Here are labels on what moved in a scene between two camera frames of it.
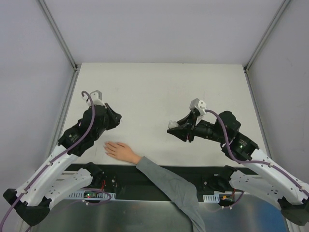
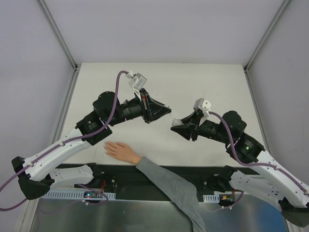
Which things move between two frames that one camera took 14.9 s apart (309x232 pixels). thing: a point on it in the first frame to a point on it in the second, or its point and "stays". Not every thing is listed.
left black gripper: [110, 115] to [146, 106]
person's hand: [122, 152] stays
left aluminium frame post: [58, 34] stays
